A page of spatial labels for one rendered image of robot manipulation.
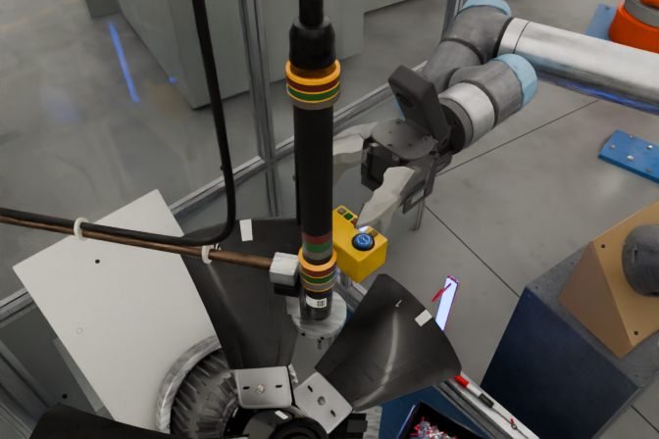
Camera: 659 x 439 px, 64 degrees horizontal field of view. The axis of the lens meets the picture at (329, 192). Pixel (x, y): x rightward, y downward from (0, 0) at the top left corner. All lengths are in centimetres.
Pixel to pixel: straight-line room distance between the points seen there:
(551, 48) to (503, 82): 13
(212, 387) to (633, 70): 79
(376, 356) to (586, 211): 226
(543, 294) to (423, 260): 132
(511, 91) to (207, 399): 66
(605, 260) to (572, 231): 175
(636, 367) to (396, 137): 88
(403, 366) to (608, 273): 48
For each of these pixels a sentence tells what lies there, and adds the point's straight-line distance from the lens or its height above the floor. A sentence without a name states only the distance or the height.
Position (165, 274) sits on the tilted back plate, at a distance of 101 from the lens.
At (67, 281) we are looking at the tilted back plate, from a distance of 99.
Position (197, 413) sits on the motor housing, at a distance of 97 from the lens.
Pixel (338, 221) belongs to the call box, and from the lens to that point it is 129.
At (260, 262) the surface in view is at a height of 154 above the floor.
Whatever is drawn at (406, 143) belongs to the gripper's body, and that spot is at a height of 167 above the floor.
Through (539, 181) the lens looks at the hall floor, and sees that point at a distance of 316.
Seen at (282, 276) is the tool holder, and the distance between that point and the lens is 62.
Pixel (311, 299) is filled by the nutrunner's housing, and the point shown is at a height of 151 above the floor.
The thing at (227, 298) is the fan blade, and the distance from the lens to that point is 85.
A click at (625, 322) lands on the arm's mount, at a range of 125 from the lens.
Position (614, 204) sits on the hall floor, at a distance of 319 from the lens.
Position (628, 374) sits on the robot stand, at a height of 100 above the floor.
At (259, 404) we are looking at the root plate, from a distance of 88.
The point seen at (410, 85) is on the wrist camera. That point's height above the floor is 174.
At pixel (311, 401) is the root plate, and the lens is 93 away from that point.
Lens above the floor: 204
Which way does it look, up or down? 45 degrees down
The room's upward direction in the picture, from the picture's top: straight up
